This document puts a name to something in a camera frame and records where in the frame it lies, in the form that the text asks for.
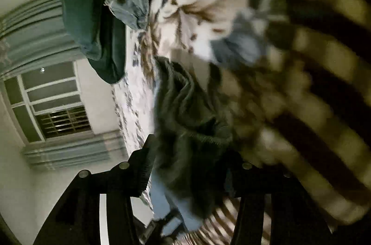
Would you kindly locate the dark teal garment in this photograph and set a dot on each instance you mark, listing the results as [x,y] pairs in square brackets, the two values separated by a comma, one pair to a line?
[84,22]

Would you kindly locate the brown striped blanket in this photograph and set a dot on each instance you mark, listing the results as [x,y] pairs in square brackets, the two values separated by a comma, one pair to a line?
[324,65]

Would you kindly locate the grey blue curtain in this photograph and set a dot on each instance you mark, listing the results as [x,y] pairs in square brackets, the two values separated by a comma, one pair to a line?
[32,30]

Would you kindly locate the blurred blue cloth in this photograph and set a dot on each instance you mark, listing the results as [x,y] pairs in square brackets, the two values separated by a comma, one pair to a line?
[237,39]

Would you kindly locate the white framed window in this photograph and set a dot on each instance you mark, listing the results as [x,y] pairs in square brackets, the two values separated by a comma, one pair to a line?
[49,100]

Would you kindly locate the light blue cloth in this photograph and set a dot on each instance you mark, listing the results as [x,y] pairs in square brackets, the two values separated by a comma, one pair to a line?
[171,204]

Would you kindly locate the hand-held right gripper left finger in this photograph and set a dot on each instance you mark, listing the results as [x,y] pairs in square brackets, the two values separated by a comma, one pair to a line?
[136,172]

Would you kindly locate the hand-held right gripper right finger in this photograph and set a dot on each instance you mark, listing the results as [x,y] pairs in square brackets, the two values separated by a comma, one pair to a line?
[249,182]

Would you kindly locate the dark green pants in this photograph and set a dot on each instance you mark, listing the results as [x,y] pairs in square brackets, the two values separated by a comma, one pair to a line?
[188,123]

